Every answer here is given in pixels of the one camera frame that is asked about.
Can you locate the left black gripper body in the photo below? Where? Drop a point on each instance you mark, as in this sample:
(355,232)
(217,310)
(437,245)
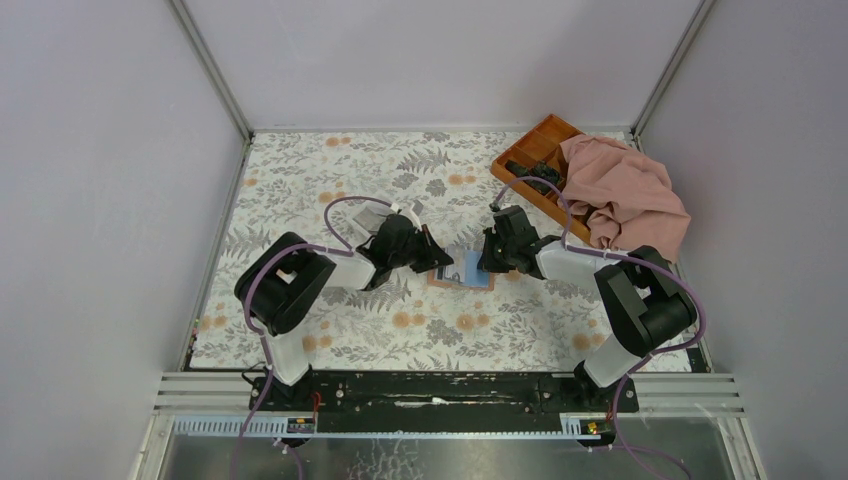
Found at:
(407,256)

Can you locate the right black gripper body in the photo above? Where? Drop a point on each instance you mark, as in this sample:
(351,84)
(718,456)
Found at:
(497,255)

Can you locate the tan leather card holder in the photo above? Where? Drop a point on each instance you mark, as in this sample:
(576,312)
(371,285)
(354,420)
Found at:
(476,278)

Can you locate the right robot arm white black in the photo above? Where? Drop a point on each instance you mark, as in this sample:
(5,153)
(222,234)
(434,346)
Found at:
(645,303)

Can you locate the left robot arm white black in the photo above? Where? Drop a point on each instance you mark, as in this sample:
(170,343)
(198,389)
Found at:
(278,290)

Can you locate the white plastic card box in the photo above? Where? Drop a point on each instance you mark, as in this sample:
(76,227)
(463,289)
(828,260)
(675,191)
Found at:
(373,221)

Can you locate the dark green items in tray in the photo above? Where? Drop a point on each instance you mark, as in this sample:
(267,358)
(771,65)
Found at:
(542,177)

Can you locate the orange wooden tray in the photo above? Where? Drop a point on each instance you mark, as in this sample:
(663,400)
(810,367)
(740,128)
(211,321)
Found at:
(540,146)

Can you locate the floral table mat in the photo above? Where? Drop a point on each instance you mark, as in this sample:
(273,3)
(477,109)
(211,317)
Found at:
(312,183)

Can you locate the pink cloth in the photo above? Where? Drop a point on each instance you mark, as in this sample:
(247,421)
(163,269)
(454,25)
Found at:
(625,197)

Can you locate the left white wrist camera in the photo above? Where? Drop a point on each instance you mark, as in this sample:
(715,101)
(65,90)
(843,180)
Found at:
(411,211)

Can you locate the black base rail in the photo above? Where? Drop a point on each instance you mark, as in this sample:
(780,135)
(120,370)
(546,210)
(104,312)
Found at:
(426,402)

